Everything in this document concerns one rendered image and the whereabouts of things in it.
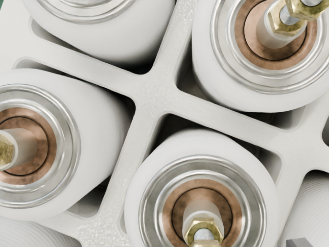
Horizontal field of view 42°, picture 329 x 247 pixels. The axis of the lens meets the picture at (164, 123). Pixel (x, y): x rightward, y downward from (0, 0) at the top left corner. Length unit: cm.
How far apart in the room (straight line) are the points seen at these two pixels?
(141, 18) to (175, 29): 7
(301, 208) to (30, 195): 19
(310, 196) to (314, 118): 6
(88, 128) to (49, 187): 4
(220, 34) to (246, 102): 4
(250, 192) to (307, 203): 9
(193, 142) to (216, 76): 4
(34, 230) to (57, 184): 9
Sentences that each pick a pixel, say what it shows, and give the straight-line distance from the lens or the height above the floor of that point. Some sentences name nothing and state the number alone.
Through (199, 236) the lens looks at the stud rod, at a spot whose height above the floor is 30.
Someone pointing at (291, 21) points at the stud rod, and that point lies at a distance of 22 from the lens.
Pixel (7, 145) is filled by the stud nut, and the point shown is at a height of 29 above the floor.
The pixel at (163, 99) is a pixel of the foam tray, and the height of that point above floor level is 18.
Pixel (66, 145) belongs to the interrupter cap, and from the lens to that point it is 26.
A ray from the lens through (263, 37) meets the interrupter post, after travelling 25.
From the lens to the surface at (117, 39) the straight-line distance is 28.
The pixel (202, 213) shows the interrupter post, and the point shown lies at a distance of 23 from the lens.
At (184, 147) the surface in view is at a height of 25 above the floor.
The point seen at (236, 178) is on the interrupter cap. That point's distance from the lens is 26.
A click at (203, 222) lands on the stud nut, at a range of 22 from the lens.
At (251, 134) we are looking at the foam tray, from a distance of 33.
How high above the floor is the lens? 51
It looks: 86 degrees down
